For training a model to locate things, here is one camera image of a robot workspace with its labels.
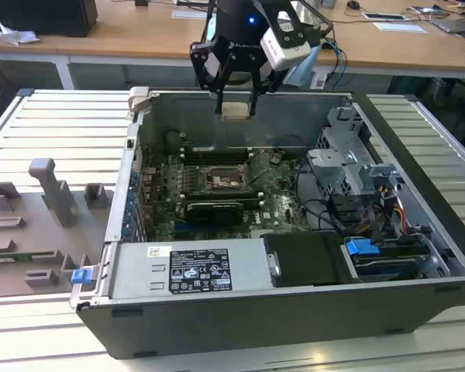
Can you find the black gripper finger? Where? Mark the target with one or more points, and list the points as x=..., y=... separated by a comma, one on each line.
x=201, y=69
x=255, y=85

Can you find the silver square CPU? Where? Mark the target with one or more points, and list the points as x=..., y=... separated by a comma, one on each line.
x=235, y=111

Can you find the thin metal locking lever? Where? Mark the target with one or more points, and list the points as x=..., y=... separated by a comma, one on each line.
x=202, y=159
x=261, y=167

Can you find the black RAM slot row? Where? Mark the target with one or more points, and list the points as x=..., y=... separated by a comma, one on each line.
x=221, y=197
x=217, y=157

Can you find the CPU socket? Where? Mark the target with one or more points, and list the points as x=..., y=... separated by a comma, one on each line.
x=224, y=180

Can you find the blue expansion slot clips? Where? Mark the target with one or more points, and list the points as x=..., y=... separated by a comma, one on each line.
x=131, y=201

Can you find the white hanging tag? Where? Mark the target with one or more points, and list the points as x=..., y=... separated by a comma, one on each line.
x=320, y=81

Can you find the small brown board component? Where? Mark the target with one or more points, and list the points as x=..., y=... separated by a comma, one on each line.
x=277, y=157

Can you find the black round board cap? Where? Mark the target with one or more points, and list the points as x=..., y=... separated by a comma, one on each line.
x=173, y=139

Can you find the small black desk object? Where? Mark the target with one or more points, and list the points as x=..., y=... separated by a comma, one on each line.
x=141, y=3

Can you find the grey cup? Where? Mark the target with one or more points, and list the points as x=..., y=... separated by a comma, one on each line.
x=328, y=3

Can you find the wooden desk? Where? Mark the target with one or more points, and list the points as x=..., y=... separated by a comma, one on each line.
x=100, y=42

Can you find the silver metal drive cage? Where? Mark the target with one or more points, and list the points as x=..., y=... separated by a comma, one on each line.
x=333, y=162

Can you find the black computer mouse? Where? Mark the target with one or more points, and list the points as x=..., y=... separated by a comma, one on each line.
x=353, y=5

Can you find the green motherboard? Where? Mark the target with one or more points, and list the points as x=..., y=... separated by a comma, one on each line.
x=283, y=205

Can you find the flat tablet device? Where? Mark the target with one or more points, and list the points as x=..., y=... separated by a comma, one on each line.
x=383, y=16

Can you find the black box on desk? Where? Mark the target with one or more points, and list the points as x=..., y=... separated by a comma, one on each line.
x=42, y=15

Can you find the black plastic air shroud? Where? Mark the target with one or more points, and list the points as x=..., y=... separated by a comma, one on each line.
x=306, y=259

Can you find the small white yellow sticker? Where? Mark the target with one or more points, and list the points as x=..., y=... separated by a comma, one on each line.
x=159, y=251

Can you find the black office chair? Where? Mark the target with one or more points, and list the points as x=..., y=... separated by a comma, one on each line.
x=441, y=97

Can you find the crumpled white paper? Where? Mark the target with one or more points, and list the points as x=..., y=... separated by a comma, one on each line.
x=17, y=35

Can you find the hard disk in blue carrier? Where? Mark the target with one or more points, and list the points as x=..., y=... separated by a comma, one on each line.
x=360, y=247

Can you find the black power supply label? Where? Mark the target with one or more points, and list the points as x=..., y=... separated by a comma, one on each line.
x=199, y=271

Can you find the grey laptop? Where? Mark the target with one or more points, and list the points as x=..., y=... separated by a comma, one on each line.
x=455, y=25

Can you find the silver power supply unit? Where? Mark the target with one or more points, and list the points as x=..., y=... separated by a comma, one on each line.
x=139, y=271

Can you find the grey parts rack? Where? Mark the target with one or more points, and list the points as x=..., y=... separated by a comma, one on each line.
x=31, y=228

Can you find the small blue case latch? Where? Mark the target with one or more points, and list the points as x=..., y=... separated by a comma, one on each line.
x=80, y=276

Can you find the black open PC case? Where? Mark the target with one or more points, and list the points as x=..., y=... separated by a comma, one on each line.
x=255, y=329

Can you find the green RAM stick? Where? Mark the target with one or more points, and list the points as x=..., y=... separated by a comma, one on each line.
x=7, y=256

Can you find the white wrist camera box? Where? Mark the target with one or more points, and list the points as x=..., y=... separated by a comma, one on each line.
x=284, y=50

